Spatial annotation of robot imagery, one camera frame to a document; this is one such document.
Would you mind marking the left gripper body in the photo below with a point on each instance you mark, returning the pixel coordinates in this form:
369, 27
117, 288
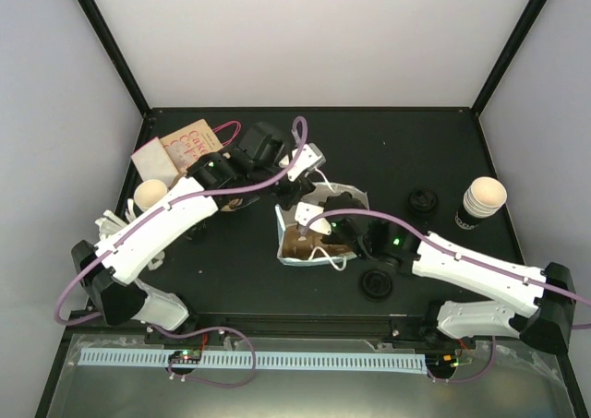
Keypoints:
290, 187

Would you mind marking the light blue paper bag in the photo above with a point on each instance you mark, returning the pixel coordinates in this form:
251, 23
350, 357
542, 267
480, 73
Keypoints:
286, 219

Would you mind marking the black coffee lid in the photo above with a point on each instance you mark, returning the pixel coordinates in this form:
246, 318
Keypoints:
422, 202
376, 285

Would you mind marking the brown pulp cup carrier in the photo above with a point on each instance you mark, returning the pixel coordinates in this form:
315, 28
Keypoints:
295, 245

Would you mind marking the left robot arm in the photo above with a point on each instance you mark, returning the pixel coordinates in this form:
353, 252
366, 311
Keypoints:
262, 163

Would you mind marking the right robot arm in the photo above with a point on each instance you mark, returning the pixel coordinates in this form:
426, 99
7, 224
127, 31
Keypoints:
531, 304

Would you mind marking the white pink-edged napkin pack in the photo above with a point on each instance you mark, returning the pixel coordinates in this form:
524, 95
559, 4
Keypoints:
153, 162

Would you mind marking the brown Cakes paper bag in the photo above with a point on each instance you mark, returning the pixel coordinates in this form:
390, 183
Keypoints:
187, 144

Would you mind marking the left paper cup stack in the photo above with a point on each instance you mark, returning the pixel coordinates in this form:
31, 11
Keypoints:
148, 193

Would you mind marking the paper cup stack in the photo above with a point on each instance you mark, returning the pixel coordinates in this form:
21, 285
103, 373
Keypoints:
148, 193
481, 200

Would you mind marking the right paper cup stack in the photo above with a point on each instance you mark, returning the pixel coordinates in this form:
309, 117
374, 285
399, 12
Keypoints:
481, 200

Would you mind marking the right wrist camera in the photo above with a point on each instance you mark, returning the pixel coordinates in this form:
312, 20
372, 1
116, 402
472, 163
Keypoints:
311, 218

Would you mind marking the light blue slotted cable duct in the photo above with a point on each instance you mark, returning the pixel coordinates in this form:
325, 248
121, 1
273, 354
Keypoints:
285, 361

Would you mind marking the black left frame post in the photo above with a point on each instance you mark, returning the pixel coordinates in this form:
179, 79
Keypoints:
102, 30

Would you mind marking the black frame post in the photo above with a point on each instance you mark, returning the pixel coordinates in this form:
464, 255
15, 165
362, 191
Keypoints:
102, 30
510, 49

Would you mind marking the black right frame post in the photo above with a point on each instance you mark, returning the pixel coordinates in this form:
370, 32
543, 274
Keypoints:
510, 49

